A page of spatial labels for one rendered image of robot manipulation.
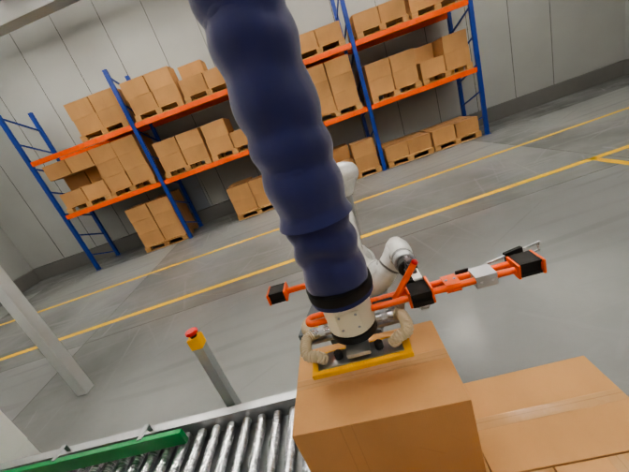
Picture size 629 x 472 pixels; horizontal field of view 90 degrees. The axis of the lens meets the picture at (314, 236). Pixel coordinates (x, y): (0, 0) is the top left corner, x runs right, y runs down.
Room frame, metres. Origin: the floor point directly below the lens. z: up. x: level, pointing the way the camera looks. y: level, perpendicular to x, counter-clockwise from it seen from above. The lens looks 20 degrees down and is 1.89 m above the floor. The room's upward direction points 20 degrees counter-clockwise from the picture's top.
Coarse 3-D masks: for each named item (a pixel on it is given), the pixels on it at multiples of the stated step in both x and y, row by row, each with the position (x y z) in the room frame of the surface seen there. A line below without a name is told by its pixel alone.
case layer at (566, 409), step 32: (480, 384) 1.04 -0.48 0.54; (512, 384) 0.99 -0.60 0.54; (544, 384) 0.94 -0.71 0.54; (576, 384) 0.90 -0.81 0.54; (608, 384) 0.85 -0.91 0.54; (480, 416) 0.91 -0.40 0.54; (512, 416) 0.87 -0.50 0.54; (544, 416) 0.82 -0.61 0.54; (576, 416) 0.79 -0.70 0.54; (608, 416) 0.75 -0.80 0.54; (512, 448) 0.76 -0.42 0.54; (544, 448) 0.72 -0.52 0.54; (576, 448) 0.69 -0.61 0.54; (608, 448) 0.66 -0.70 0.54
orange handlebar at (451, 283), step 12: (504, 264) 0.88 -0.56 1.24; (444, 276) 0.92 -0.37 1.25; (456, 276) 0.89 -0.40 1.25; (468, 276) 0.89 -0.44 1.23; (288, 288) 1.23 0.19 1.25; (300, 288) 1.22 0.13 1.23; (444, 288) 0.87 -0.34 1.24; (456, 288) 0.86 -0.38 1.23; (372, 300) 0.94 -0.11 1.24; (396, 300) 0.89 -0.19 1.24; (408, 300) 0.88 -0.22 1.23; (312, 324) 0.93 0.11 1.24
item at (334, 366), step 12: (372, 348) 0.84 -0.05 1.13; (384, 348) 0.82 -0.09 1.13; (396, 348) 0.81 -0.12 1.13; (408, 348) 0.79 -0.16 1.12; (336, 360) 0.85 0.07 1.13; (348, 360) 0.83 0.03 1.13; (360, 360) 0.81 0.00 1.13; (372, 360) 0.80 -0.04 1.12; (384, 360) 0.79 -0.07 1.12; (396, 360) 0.78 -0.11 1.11; (324, 372) 0.82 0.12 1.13; (336, 372) 0.81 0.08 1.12
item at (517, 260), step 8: (512, 256) 0.88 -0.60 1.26; (520, 256) 0.87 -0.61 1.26; (528, 256) 0.85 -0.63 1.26; (536, 256) 0.84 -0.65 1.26; (512, 264) 0.85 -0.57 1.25; (520, 264) 0.83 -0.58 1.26; (528, 264) 0.82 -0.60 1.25; (536, 264) 0.82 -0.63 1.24; (544, 264) 0.81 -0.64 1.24; (520, 272) 0.82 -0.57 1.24; (528, 272) 0.83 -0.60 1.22; (536, 272) 0.82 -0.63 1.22; (544, 272) 0.81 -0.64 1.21
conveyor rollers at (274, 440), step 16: (288, 416) 1.25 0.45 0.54; (240, 432) 1.26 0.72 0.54; (256, 432) 1.21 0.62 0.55; (272, 432) 1.18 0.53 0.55; (288, 432) 1.15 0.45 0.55; (192, 448) 1.26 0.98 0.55; (208, 448) 1.22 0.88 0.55; (224, 448) 1.19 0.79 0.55; (240, 448) 1.16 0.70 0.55; (256, 448) 1.13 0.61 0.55; (272, 448) 1.10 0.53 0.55; (288, 448) 1.07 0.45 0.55; (112, 464) 1.35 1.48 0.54; (128, 464) 1.34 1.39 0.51; (144, 464) 1.27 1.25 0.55; (160, 464) 1.23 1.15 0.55; (176, 464) 1.20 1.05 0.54; (192, 464) 1.17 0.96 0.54; (208, 464) 1.15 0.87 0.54; (224, 464) 1.12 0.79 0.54; (240, 464) 1.09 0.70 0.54; (256, 464) 1.06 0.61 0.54; (272, 464) 1.03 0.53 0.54; (288, 464) 1.00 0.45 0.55; (304, 464) 0.97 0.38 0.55
